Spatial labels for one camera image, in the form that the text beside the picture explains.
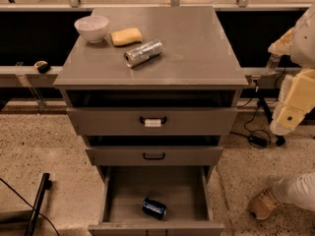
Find black power adapter with cable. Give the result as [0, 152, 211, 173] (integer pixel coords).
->
[229, 105, 274, 149]

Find black stand bar left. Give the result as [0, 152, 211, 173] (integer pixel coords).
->
[24, 173, 51, 236]

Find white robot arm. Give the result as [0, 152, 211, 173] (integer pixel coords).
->
[268, 4, 315, 136]

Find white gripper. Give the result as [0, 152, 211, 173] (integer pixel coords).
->
[268, 29, 315, 136]

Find bottom grey drawer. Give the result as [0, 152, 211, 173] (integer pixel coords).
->
[88, 166, 224, 236]

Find yellow sponge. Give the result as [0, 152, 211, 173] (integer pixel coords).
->
[110, 28, 143, 46]

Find black yellow tape measure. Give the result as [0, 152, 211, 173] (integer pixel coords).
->
[34, 61, 50, 74]

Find blue pepsi can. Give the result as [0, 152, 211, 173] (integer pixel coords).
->
[142, 198, 167, 220]

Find metal bracket under ledge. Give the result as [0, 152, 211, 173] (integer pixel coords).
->
[16, 73, 46, 113]

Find top grey drawer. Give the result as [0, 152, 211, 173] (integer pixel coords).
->
[67, 108, 237, 136]

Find clear plastic water bottle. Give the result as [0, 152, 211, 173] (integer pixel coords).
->
[265, 54, 282, 75]

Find black cable left floor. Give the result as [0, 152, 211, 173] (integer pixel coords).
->
[0, 177, 62, 236]

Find person leg light trousers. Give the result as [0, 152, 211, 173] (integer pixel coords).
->
[272, 172, 315, 211]

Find tan shoe near drawer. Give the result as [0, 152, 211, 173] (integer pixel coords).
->
[249, 188, 280, 220]

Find grey drawer cabinet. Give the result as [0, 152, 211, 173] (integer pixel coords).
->
[53, 5, 249, 182]

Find black tripod leg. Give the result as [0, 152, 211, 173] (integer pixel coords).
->
[256, 87, 285, 147]

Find grey drawer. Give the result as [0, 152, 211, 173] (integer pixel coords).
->
[88, 166, 224, 236]
[67, 108, 237, 136]
[86, 146, 222, 166]

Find white bowl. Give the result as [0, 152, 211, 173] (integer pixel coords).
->
[74, 16, 109, 43]

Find middle grey drawer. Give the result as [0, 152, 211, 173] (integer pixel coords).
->
[86, 146, 222, 166]

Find silver soda can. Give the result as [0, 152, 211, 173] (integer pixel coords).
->
[124, 39, 162, 68]

